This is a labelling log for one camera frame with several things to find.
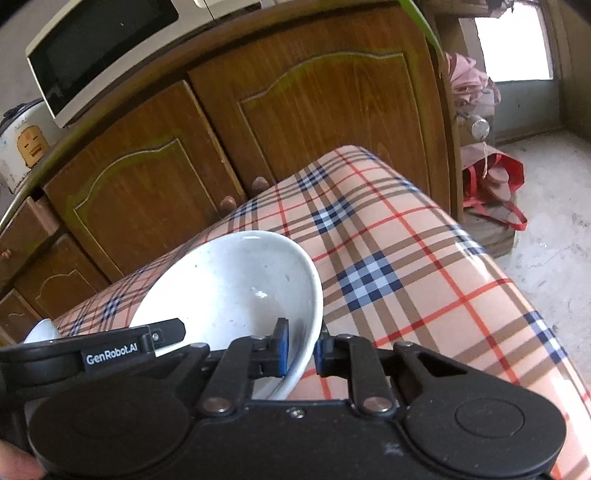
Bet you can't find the blue patterned ceramic bowl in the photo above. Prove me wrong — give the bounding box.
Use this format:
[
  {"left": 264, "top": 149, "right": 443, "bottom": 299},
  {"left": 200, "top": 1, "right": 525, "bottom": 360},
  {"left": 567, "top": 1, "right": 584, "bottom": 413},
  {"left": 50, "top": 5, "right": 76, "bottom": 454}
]
[{"left": 23, "top": 318, "right": 61, "bottom": 344}]

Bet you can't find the white ceramic bowl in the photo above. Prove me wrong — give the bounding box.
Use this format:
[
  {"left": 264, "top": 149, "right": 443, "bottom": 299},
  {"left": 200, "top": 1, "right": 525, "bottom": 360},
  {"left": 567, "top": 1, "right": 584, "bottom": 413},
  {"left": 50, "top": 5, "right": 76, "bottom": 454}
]
[{"left": 131, "top": 231, "right": 324, "bottom": 400}]

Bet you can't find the person's left hand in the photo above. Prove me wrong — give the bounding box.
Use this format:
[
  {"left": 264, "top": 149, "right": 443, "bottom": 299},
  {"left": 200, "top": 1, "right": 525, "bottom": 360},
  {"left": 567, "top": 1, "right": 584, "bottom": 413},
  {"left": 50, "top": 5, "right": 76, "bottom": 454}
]
[{"left": 0, "top": 440, "right": 45, "bottom": 480}]

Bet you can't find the plaid tablecloth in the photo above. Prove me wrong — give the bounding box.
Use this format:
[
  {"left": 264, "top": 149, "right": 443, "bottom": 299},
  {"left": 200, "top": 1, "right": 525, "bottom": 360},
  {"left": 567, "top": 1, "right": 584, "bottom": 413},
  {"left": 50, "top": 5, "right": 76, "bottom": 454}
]
[{"left": 56, "top": 146, "right": 590, "bottom": 479}]

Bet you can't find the red gift bag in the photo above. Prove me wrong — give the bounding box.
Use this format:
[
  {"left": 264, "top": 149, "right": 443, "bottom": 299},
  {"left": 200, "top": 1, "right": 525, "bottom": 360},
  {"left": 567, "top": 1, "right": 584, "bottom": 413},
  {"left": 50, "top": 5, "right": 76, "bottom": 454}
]
[{"left": 460, "top": 142, "right": 528, "bottom": 231}]

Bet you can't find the white rice cooker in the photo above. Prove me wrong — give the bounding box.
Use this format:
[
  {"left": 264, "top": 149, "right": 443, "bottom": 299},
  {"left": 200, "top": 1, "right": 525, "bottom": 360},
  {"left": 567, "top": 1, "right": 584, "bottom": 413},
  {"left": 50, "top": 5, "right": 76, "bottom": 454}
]
[{"left": 0, "top": 98, "right": 65, "bottom": 194}]

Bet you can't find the wooden kitchen cabinet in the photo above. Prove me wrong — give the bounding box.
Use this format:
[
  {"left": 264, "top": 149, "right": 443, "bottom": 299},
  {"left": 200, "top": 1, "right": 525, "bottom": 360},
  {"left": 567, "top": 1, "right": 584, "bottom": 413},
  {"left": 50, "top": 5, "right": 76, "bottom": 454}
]
[{"left": 1, "top": 1, "right": 461, "bottom": 344}]

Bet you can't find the cream microwave oven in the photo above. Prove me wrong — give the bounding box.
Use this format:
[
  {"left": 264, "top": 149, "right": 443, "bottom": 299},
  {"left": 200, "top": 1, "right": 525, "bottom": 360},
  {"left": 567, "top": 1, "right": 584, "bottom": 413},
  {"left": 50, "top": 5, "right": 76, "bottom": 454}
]
[{"left": 26, "top": 0, "right": 277, "bottom": 128}]

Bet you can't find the pink cloth bundle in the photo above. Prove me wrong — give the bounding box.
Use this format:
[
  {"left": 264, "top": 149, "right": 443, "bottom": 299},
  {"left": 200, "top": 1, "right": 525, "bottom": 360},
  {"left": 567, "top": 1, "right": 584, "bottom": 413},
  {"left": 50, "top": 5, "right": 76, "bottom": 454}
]
[{"left": 445, "top": 52, "right": 501, "bottom": 109}]

